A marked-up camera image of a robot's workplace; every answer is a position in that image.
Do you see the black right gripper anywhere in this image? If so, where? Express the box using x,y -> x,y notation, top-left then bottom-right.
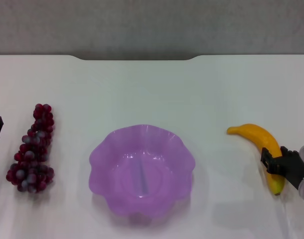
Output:
260,146 -> 304,191

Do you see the yellow banana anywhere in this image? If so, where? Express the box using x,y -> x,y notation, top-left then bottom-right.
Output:
226,123 -> 286,196

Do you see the dark red grape bunch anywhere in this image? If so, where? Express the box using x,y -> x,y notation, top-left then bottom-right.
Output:
6,103 -> 55,194

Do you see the translucent purple scalloped bowl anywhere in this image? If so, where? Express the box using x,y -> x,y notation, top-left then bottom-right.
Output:
88,123 -> 196,220

